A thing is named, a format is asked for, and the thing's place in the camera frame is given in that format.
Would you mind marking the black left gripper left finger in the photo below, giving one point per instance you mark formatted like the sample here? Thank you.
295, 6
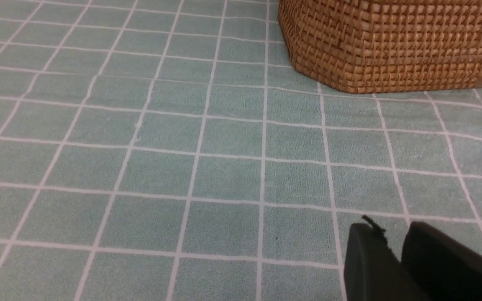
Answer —
371, 270

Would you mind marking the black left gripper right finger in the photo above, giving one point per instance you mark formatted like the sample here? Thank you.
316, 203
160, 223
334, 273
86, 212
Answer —
443, 268

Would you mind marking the woven wicker basket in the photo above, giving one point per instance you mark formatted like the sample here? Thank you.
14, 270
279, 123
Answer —
385, 46

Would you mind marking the green checkered tablecloth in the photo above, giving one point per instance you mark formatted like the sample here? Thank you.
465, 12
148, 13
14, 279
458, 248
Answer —
166, 150

